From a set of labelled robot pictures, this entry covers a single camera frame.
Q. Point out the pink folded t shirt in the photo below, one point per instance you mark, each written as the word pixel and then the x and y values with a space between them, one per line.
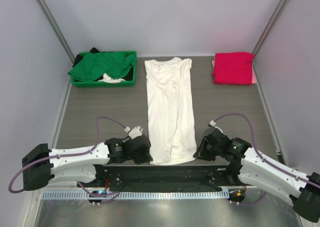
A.
pixel 254 79

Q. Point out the black t shirt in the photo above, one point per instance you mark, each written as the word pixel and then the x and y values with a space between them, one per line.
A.
pixel 81 55

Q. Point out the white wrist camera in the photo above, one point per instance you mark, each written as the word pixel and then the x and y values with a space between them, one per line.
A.
pixel 134 132
pixel 213 124

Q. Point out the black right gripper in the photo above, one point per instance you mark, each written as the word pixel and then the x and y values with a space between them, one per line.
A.
pixel 201 153

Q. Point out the white slotted cable duct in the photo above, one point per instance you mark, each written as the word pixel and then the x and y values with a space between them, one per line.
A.
pixel 81 195

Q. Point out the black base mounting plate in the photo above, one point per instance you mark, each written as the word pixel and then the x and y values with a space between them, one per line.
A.
pixel 163 179

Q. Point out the red folded t shirt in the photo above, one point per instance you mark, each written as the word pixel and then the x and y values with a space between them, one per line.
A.
pixel 233 68

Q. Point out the green plastic bin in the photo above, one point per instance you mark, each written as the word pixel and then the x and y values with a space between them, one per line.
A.
pixel 130 78

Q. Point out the right aluminium corner post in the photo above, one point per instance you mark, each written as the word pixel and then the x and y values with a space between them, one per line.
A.
pixel 281 5

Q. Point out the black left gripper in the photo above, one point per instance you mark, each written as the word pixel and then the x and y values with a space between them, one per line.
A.
pixel 145 157

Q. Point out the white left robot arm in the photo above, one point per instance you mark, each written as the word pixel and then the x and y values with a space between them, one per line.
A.
pixel 43 166

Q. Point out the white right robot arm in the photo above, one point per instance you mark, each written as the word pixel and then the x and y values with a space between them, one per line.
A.
pixel 248 166

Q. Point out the green t shirt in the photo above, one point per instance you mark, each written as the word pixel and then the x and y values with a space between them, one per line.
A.
pixel 92 66

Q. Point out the white t shirt in bin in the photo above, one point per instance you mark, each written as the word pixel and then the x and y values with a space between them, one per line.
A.
pixel 107 79

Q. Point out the white t shirt with print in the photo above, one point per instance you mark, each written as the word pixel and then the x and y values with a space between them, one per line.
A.
pixel 171 123

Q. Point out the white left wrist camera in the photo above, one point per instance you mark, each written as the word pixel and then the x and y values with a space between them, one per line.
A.
pixel 134 132

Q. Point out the left aluminium corner post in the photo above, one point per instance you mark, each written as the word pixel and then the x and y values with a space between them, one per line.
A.
pixel 51 20

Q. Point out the aluminium corner post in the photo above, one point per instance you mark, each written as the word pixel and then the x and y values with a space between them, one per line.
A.
pixel 281 5
pixel 51 20

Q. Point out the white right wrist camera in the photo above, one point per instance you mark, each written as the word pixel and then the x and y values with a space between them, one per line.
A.
pixel 213 124

